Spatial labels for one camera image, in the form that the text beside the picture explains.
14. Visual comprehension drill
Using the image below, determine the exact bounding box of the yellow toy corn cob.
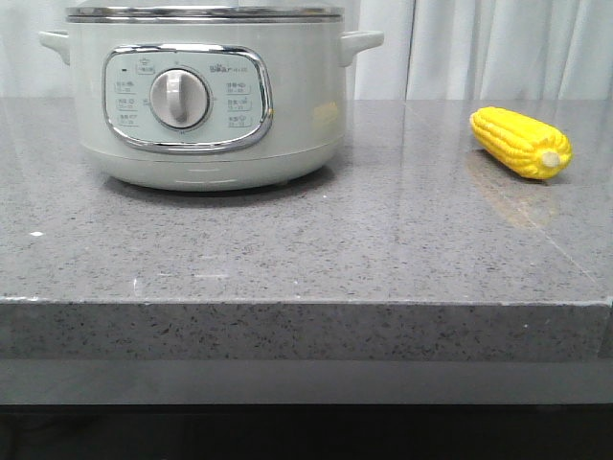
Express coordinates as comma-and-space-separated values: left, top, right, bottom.
469, 106, 573, 180

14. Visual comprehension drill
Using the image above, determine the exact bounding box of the glass pot lid steel rim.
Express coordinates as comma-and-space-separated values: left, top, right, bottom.
65, 1, 345, 24

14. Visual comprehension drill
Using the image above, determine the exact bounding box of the pale green electric cooking pot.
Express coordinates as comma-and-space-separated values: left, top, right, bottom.
38, 21, 383, 192

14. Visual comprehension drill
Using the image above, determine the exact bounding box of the white pleated curtain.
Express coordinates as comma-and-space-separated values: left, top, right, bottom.
1, 1, 612, 101

